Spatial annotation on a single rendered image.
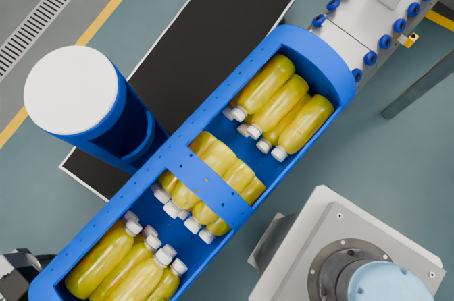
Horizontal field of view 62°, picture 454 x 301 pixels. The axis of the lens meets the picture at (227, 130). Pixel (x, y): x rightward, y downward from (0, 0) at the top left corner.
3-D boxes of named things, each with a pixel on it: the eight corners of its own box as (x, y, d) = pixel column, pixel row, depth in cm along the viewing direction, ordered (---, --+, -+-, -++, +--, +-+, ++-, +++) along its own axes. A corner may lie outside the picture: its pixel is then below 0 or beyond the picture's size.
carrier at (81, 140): (116, 178, 193) (171, 177, 192) (17, 137, 108) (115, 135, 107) (120, 124, 200) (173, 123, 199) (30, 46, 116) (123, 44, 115)
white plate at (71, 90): (17, 134, 107) (19, 135, 108) (113, 133, 106) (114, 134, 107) (30, 46, 114) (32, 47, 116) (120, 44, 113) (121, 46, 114)
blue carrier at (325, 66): (344, 113, 113) (371, 71, 86) (136, 352, 99) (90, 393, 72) (271, 58, 120) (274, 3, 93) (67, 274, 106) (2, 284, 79)
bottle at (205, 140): (207, 130, 93) (154, 186, 90) (228, 150, 95) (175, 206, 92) (202, 129, 100) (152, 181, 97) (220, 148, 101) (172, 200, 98)
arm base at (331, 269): (407, 280, 77) (430, 286, 67) (365, 345, 74) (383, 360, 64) (344, 232, 80) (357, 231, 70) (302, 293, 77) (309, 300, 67)
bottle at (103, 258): (60, 283, 86) (119, 221, 89) (68, 275, 93) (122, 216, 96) (83, 304, 86) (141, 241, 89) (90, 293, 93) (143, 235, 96)
